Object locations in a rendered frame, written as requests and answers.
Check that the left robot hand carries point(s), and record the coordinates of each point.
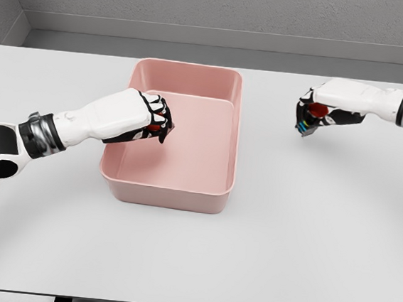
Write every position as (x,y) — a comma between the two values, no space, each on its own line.
(130,113)

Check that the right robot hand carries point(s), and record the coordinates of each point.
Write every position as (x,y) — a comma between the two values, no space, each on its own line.
(339,96)

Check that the red industrial switch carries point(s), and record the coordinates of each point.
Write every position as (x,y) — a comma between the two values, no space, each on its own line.
(313,115)
(154,128)

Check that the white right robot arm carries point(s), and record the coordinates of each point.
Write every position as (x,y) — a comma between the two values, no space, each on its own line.
(399,104)

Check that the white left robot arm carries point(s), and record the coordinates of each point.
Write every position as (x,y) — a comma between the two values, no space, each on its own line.
(38,142)

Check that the pink rectangular basket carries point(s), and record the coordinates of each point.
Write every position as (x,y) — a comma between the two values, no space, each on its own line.
(194,150)

